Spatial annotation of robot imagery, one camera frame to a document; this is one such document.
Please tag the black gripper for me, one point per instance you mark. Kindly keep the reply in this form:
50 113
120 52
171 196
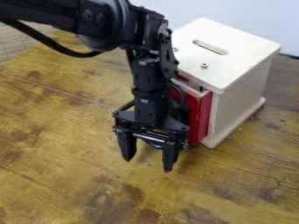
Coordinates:
149 115

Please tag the red drawer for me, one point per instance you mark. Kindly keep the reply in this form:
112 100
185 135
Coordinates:
193 99

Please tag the black metal drawer handle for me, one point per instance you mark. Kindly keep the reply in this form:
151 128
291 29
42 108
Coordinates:
170 130

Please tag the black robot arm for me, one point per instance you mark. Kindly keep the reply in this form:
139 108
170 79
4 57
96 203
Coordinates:
110 24

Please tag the white wooden box cabinet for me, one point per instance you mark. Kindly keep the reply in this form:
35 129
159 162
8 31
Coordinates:
227 61

